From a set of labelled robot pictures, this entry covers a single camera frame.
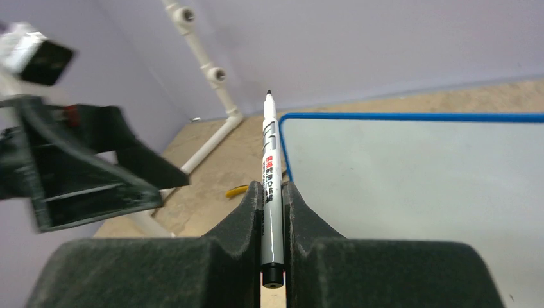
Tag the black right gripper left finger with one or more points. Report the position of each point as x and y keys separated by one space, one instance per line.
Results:
x=218 y=269

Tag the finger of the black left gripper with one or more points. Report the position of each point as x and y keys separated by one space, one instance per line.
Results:
x=47 y=157
x=104 y=129

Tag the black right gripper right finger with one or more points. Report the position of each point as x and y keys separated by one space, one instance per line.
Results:
x=325 y=269

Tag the white marker pen black cap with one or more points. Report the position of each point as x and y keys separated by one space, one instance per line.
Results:
x=272 y=243

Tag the blue framed whiteboard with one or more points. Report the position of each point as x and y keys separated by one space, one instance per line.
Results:
x=471 y=178

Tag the white PVC pipe frame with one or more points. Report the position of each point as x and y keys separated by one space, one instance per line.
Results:
x=179 y=42

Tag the yellow black handled pliers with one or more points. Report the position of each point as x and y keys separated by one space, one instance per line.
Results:
x=236 y=191

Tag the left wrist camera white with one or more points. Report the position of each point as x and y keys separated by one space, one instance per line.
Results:
x=30 y=57

